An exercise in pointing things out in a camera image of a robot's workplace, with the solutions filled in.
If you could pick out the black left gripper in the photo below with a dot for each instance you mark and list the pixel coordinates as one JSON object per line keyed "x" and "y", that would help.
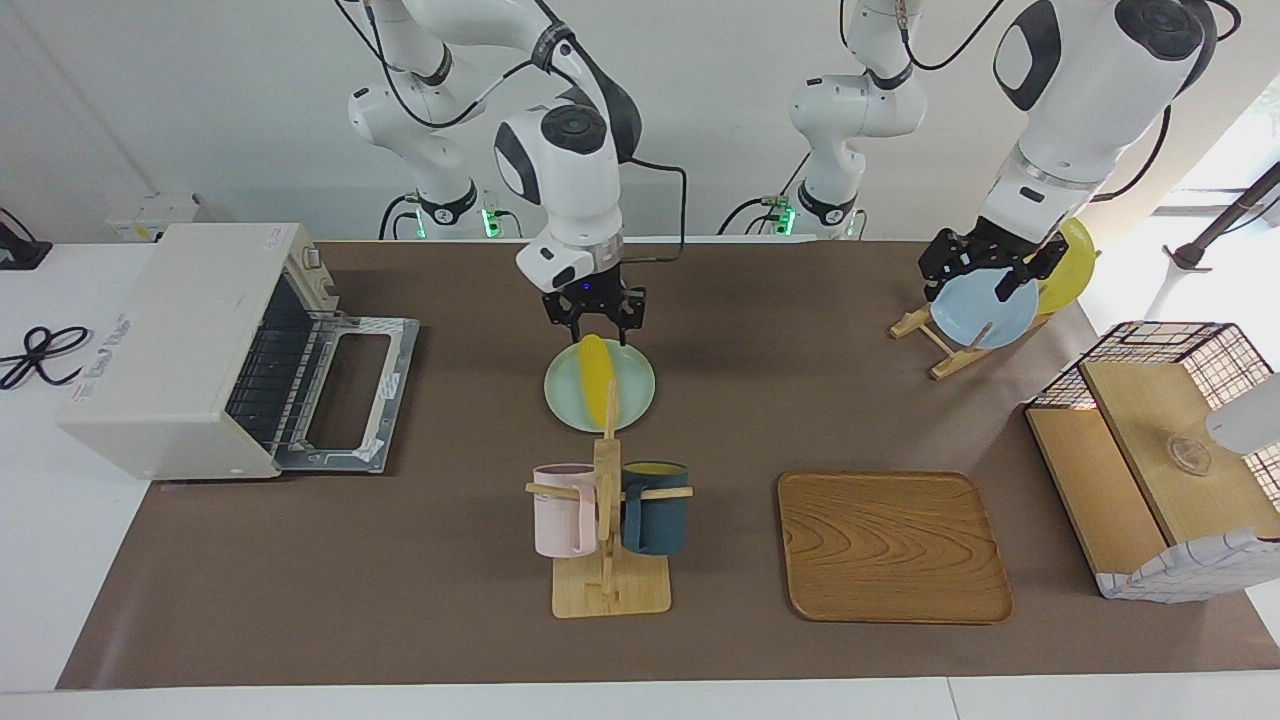
{"x": 1005, "y": 240}

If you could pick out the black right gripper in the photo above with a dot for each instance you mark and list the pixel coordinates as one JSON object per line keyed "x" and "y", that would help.
{"x": 590, "y": 298}

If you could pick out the yellow corn cob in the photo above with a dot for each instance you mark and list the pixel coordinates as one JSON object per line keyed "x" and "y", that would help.
{"x": 595, "y": 375}

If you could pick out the pale green plate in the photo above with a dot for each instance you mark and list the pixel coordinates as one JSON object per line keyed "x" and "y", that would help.
{"x": 635, "y": 395}

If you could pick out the toaster oven glass door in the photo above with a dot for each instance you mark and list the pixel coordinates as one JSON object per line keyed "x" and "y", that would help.
{"x": 395, "y": 360}

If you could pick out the white toaster oven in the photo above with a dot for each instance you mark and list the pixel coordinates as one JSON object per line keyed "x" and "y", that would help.
{"x": 170, "y": 350}

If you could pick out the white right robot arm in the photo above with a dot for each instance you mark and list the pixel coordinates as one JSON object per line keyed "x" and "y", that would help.
{"x": 565, "y": 170}

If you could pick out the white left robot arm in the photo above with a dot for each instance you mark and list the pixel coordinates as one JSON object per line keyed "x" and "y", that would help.
{"x": 1090, "y": 80}

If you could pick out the light blue plate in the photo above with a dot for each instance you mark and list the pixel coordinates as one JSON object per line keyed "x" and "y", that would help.
{"x": 975, "y": 315}

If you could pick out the yellow plate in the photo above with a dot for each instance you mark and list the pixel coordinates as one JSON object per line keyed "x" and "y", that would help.
{"x": 1070, "y": 270}

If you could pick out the wooden plate rack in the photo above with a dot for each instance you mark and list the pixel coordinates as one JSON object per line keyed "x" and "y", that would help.
{"x": 950, "y": 368}

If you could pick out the black stand pole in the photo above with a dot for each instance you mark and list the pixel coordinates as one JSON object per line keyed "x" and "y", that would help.
{"x": 1188, "y": 255}

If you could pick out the pink mug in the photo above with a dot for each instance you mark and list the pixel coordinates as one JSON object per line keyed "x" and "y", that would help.
{"x": 560, "y": 520}

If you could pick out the wooden step shelf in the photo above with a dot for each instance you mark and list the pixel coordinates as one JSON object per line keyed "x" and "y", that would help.
{"x": 1130, "y": 420}

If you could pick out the dark blue mug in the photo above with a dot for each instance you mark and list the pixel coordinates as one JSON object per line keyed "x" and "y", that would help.
{"x": 660, "y": 525}

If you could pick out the small clear glass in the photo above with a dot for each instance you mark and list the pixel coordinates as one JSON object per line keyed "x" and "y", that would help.
{"x": 1190, "y": 455}

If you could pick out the wooden mug rack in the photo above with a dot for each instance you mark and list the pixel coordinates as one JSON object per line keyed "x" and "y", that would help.
{"x": 610, "y": 600}

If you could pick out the brown table mat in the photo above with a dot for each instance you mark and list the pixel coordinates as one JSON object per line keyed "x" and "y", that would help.
{"x": 450, "y": 600}

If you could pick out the wooden tray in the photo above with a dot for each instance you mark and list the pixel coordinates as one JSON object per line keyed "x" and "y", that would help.
{"x": 830, "y": 560}

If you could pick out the black clamp foot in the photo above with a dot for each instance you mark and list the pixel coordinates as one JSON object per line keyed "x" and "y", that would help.
{"x": 20, "y": 252}

